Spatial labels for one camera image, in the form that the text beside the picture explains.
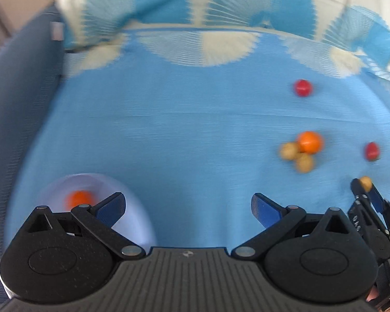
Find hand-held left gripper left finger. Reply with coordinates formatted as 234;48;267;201
25;192;147;261

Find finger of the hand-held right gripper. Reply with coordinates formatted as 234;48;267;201
350;178;369;206
368;185;390;231

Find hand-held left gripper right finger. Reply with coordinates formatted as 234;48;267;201
231;192;352;261

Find light blue plate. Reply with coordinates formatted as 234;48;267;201
5;172;157;251

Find small orange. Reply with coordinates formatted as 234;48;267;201
67;190;95;210
297;131;324;154

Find red cherry tomato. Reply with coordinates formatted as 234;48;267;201
293;79;313;97
364;142;381;161

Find blue fan-print sheet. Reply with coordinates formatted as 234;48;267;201
6;0;390;300

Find blue denim sofa armrest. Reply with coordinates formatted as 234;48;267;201
0;10;66;235

